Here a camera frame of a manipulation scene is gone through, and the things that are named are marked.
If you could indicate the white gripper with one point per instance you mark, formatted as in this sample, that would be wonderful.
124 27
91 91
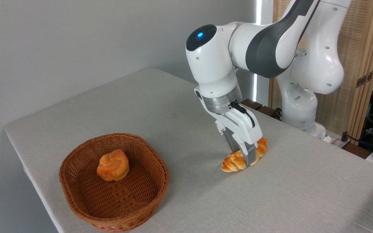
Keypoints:
241 126

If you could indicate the long braided bread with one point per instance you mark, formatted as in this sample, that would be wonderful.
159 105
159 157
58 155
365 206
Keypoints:
233 163

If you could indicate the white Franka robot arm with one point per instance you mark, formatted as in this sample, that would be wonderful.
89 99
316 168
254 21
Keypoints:
212 64

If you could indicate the round orange bread roll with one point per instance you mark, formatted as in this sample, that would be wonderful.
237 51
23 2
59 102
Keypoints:
113 165

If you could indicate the brown wicker basket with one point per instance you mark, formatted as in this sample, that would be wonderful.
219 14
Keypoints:
86 197

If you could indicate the dark wooden block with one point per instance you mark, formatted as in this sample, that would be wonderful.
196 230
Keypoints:
356 150
267 111
252 104

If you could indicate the grey tablecloth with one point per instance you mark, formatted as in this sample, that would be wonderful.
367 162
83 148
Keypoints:
270 200

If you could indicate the dark metal screen hinge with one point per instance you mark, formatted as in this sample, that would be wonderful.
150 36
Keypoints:
366 78

